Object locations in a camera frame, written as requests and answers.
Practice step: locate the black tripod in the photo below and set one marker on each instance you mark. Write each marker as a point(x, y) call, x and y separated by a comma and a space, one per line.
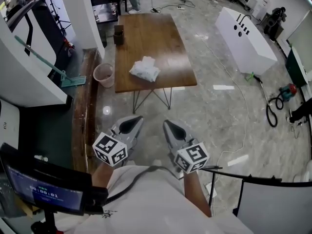
point(57, 11)

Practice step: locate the white wet wipe pack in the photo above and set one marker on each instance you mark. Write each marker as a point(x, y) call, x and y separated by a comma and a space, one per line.
point(145, 71)

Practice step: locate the white reflector board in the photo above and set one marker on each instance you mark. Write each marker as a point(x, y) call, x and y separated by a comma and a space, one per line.
point(278, 208)

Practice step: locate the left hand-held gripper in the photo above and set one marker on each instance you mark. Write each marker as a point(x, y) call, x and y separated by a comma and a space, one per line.
point(111, 150)

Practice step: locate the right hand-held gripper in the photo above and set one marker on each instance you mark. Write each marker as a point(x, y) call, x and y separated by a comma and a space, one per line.
point(192, 157)

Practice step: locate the person's right forearm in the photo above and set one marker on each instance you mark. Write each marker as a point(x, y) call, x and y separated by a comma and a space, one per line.
point(195, 194)

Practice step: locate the white air purifier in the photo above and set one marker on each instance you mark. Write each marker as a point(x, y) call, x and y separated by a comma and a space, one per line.
point(262, 7)

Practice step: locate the white sink cabinet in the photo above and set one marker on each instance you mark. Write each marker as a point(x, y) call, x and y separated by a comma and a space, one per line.
point(246, 43)

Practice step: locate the pink wastebasket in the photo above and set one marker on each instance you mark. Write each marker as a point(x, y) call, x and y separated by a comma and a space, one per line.
point(104, 75)

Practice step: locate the brown box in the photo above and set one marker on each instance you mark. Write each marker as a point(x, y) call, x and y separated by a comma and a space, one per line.
point(119, 36)

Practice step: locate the person's left forearm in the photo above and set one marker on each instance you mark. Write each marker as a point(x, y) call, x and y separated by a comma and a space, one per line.
point(102, 175)

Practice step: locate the green mop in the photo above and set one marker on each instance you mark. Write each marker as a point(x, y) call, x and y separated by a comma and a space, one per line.
point(48, 63)

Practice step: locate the green floor nozzle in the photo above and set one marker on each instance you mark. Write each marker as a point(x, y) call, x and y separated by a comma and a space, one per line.
point(249, 77)

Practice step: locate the brown wooden table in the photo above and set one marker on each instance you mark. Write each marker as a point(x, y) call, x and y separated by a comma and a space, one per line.
point(148, 38)

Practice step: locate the brown wooden ledge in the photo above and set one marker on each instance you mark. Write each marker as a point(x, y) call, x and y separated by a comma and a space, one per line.
point(84, 106)

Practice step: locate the dark green cabinet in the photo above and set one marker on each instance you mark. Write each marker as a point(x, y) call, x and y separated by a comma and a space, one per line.
point(295, 67)

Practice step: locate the green and red vacuum cleaner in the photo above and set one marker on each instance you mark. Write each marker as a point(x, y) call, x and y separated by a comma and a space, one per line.
point(288, 91)

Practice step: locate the white wet wipe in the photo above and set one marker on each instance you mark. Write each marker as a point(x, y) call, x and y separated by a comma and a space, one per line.
point(149, 60)

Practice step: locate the white power strip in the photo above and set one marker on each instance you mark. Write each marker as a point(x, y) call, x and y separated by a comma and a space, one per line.
point(181, 8)

